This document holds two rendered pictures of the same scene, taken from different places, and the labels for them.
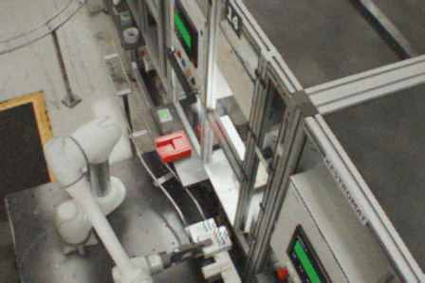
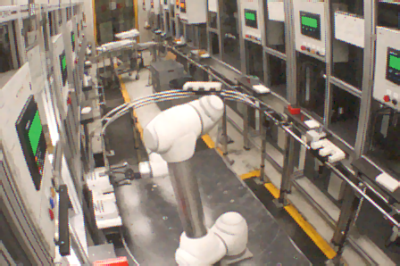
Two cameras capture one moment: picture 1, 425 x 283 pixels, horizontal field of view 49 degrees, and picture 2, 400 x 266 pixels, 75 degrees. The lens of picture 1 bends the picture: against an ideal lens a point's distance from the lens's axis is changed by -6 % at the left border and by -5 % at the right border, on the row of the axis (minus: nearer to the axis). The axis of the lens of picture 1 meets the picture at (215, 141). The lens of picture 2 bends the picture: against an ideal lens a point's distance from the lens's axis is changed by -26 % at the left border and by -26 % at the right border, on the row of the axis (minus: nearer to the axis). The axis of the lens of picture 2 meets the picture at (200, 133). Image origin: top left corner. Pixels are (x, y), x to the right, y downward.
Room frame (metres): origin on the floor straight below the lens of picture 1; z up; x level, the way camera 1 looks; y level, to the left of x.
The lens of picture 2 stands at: (2.20, 0.74, 1.97)
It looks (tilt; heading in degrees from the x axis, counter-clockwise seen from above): 26 degrees down; 189
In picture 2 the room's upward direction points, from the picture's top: 4 degrees counter-clockwise
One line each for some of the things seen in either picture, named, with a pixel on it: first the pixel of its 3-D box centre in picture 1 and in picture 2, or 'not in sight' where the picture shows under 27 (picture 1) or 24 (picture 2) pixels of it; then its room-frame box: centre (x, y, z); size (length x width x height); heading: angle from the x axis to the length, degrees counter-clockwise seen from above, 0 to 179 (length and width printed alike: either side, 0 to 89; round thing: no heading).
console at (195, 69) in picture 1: (210, 27); (2, 159); (1.62, 0.06, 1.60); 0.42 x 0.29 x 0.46; 26
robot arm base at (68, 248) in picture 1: (77, 235); (229, 246); (1.00, 0.67, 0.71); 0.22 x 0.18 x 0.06; 26
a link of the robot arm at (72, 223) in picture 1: (72, 218); (229, 233); (1.03, 0.68, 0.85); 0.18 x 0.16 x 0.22; 138
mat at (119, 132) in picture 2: not in sight; (113, 97); (-3.21, -1.65, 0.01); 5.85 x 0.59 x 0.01; 26
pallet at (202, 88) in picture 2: not in sight; (202, 88); (-1.06, 0.30, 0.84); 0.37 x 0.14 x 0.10; 84
